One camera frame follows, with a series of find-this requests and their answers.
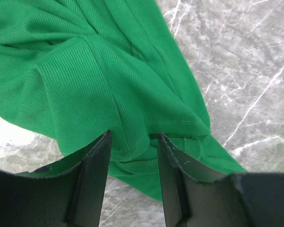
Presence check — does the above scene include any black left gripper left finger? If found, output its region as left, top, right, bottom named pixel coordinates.
left=0, top=131, right=112, bottom=227

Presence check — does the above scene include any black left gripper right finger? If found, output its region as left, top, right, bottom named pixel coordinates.
left=157, top=134, right=284, bottom=227

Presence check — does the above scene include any green tank top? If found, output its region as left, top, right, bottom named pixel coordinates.
left=0, top=0, right=244, bottom=201

